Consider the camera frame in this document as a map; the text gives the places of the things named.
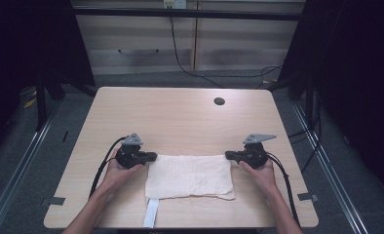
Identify black hanging cable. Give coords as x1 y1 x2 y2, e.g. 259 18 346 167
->
168 16 283 90

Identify yellow tape piece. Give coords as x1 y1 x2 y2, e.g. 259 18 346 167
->
22 97 38 109

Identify black curtain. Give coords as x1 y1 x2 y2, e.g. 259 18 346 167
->
0 0 96 160
277 0 384 204

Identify white muslin cloth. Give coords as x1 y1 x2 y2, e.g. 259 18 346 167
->
143 153 237 201

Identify black horizontal bar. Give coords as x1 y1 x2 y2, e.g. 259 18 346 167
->
72 7 306 21

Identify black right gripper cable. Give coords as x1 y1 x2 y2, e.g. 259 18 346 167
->
266 152 302 229

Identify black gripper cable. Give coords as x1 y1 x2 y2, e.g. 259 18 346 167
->
266 152 302 229
88 136 130 200

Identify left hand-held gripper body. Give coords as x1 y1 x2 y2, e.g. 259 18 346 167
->
115 132 149 170

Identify person's right hand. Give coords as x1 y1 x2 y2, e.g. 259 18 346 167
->
238 159 278 197

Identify aluminium floor rail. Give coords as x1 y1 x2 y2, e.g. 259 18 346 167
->
290 100 374 234
0 98 63 234

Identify grey tape piece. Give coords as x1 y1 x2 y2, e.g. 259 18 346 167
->
40 196 66 207
296 192 320 203

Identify black floor cables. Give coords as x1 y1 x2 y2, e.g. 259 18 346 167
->
287 87 325 175

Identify white wall socket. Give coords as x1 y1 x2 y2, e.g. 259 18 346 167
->
162 0 188 10

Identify black metal stand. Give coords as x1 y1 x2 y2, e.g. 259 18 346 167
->
34 72 49 133

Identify white strip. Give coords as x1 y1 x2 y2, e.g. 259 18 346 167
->
142 198 161 229

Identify person's left hand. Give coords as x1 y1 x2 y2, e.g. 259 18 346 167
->
99 148 146 197

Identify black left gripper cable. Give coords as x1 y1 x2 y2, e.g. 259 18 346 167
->
88 136 130 200

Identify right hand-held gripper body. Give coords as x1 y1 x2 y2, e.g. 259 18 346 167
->
241 134 278 171

